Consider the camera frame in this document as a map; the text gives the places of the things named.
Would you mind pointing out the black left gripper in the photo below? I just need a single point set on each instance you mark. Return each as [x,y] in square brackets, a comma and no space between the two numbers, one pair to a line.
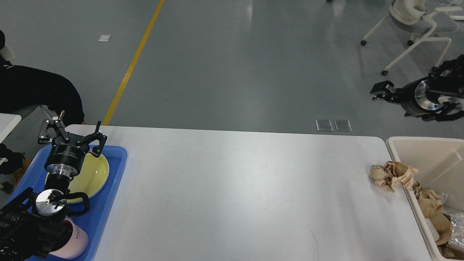
[64,158]

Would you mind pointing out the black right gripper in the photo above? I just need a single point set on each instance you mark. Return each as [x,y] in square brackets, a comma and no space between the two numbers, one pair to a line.
[413,97]

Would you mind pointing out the yellow plastic plate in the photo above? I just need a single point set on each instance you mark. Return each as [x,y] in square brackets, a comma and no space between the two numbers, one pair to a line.
[91,179]

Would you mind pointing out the brown paper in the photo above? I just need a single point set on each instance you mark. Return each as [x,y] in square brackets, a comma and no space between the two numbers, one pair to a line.
[431,206]
[392,174]

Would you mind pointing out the pink ribbed mug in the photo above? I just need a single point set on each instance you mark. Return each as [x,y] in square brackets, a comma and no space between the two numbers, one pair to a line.
[72,243]

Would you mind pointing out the white paper cup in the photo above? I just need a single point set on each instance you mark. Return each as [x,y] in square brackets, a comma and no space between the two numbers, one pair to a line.
[434,233]

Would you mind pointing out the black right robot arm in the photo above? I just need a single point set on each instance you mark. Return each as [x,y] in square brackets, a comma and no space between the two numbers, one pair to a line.
[436,97]

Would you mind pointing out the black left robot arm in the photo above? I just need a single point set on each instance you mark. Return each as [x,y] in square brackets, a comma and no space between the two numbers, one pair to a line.
[31,223]

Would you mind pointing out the right metal floor plate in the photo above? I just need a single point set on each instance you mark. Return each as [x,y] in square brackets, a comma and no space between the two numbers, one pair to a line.
[343,125]

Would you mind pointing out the metal floor plate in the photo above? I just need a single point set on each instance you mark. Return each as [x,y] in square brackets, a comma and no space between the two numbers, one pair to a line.
[343,125]
[324,125]

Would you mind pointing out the left metal floor plate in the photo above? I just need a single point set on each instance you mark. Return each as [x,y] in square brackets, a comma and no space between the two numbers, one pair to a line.
[324,125]

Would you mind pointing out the person in black clothes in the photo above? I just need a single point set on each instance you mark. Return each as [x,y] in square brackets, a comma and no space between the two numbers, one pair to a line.
[22,86]

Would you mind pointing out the white office chair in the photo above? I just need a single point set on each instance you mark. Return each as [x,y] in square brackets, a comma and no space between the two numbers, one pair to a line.
[423,25]

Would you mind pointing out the beige plastic bin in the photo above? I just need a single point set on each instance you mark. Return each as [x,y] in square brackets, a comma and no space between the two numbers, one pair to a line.
[440,162]

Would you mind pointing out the white paper scrap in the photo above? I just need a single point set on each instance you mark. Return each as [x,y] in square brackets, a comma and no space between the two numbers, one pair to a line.
[104,38]

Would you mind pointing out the wrapped package in bin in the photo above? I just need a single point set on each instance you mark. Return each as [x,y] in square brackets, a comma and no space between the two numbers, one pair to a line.
[450,253]

